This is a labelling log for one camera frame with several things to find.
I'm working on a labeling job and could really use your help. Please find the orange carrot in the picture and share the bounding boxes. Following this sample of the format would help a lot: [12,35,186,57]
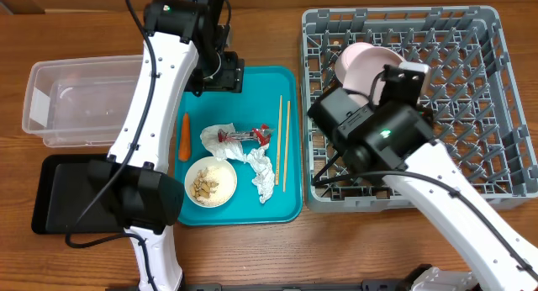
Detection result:
[177,113,192,161]

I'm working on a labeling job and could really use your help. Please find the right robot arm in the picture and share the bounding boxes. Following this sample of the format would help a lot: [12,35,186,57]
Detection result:
[308,62,537,290]

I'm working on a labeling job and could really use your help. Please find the pink bowl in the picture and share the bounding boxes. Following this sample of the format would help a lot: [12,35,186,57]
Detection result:
[335,42,373,83]

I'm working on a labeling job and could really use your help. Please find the large pink plate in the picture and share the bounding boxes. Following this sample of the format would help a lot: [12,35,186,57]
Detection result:
[341,45,404,95]

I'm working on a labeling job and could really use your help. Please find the red snack wrapper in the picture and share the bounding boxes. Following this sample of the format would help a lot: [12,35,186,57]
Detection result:
[218,124,274,146]

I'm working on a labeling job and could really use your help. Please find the left wooden chopstick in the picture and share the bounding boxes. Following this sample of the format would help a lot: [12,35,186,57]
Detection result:
[275,95,282,186]

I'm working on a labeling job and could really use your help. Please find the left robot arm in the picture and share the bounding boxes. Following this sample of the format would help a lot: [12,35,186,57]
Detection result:
[88,0,245,290]

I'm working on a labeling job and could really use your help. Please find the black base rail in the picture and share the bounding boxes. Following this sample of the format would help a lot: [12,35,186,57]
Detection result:
[184,278,412,291]

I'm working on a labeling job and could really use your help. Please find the white tissue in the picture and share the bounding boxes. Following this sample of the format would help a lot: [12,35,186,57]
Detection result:
[246,144,276,204]
[200,124,246,162]

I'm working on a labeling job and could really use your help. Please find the black plastic tray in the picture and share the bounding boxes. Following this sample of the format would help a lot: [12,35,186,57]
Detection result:
[31,154,106,235]

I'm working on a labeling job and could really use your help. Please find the teal plastic tray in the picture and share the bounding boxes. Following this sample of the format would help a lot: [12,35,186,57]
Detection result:
[175,66,303,226]

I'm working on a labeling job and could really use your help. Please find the clear plastic bin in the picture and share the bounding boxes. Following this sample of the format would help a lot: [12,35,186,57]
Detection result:
[22,55,142,148]

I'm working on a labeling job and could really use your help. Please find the small bowl with food scraps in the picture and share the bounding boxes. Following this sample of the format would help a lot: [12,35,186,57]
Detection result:
[184,156,237,209]

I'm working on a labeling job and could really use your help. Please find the grey dishwasher rack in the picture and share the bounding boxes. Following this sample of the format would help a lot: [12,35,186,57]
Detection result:
[301,6,537,210]

